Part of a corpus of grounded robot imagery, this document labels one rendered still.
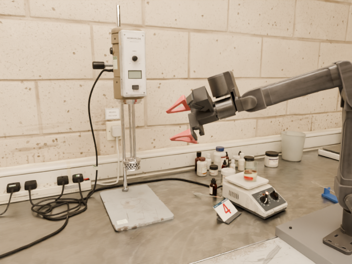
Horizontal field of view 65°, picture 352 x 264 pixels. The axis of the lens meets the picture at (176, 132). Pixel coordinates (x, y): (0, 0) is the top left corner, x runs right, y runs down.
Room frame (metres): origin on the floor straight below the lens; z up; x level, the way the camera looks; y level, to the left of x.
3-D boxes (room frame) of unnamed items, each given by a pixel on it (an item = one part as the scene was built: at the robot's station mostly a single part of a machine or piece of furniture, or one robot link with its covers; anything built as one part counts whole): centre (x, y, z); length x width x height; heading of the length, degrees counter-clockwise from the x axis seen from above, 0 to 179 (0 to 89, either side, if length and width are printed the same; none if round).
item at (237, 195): (0.95, -0.28, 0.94); 0.22 x 0.13 x 0.08; 36
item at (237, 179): (0.97, -0.26, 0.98); 0.12 x 0.12 x 0.01; 36
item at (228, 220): (0.85, -0.17, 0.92); 0.09 x 0.06 x 0.04; 140
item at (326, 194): (0.97, -0.61, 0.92); 0.10 x 0.03 x 0.04; 19
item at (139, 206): (0.93, 0.16, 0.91); 0.30 x 0.20 x 0.01; 24
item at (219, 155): (1.33, -0.22, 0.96); 0.06 x 0.06 x 0.11
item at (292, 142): (1.51, -0.65, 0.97); 0.18 x 0.13 x 0.15; 17
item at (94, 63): (1.02, 0.24, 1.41); 0.25 x 0.11 x 0.05; 24
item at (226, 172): (1.09, -0.22, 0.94); 0.06 x 0.06 x 0.08
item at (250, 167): (0.95, -0.27, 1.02); 0.06 x 0.05 x 0.08; 160
